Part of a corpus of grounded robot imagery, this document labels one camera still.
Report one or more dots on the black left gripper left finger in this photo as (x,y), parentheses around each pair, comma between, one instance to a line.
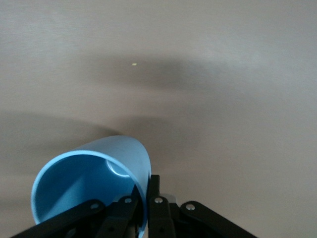
(81,218)

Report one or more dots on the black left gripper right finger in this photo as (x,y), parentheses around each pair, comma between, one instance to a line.
(161,218)

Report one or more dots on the light blue plastic cup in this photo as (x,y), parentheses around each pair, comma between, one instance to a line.
(74,178)

